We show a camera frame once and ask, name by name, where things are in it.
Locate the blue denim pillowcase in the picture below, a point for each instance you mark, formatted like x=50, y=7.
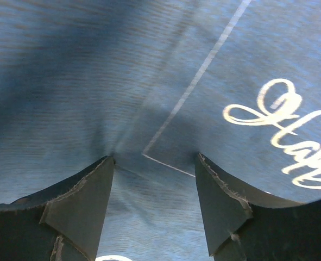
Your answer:
x=154, y=83

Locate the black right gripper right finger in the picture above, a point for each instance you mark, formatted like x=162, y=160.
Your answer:
x=242, y=222

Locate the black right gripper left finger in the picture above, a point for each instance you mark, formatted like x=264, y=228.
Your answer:
x=61, y=222

